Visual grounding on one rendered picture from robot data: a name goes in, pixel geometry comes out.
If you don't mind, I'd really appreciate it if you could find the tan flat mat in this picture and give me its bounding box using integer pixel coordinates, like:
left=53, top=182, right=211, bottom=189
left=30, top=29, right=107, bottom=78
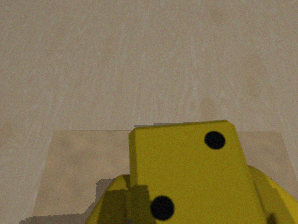
left=30, top=130, right=298, bottom=224

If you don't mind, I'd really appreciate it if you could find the yellow die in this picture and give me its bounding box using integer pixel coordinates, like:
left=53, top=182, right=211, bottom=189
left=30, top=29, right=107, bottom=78
left=128, top=120, right=267, bottom=224

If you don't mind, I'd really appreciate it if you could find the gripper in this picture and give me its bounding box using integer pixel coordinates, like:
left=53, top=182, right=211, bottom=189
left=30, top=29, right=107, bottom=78
left=85, top=165, right=298, bottom=224

